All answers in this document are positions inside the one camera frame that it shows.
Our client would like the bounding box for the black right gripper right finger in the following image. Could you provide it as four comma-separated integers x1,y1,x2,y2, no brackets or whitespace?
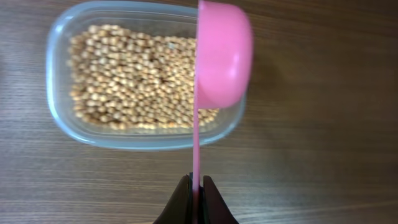
198,175,239,224

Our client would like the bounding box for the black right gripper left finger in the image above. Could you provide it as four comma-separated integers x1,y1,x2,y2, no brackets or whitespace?
154,175,193,224

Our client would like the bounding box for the pink plastic measuring scoop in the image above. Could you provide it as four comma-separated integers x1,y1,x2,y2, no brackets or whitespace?
192,0,253,223

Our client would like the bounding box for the pile of soybeans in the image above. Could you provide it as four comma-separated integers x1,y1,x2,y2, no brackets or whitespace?
67,24,218,130

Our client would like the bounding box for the clear plastic container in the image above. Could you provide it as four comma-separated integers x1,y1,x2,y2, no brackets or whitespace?
46,1,246,151

